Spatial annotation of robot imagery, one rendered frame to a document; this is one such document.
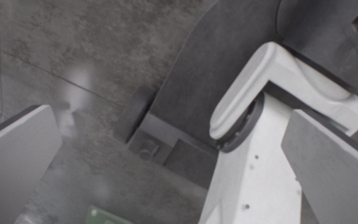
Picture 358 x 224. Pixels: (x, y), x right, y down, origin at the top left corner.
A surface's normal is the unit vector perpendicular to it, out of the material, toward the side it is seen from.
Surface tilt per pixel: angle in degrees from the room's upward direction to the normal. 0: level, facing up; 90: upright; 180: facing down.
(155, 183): 0
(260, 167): 62
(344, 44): 26
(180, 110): 0
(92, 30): 0
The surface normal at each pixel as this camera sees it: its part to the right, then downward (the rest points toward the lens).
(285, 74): -0.17, 0.45
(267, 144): 0.24, -0.28
